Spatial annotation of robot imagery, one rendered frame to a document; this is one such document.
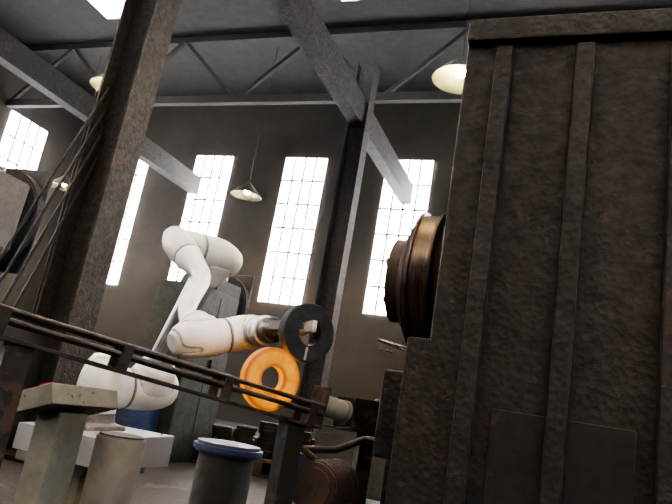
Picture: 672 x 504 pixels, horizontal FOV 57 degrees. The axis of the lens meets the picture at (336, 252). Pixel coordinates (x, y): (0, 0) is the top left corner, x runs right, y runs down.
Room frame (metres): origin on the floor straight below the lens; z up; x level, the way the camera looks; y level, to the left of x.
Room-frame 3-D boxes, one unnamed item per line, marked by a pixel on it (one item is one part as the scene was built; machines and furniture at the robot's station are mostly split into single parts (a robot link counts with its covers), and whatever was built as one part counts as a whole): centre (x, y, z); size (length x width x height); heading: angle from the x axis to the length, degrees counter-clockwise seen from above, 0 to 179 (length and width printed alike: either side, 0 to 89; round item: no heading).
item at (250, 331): (1.80, 0.17, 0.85); 0.09 x 0.06 x 0.09; 124
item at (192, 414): (5.70, 1.16, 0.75); 0.70 x 0.48 x 1.50; 159
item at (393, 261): (2.03, -0.23, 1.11); 0.28 x 0.06 x 0.28; 159
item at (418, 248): (2.00, -0.33, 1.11); 0.47 x 0.06 x 0.47; 159
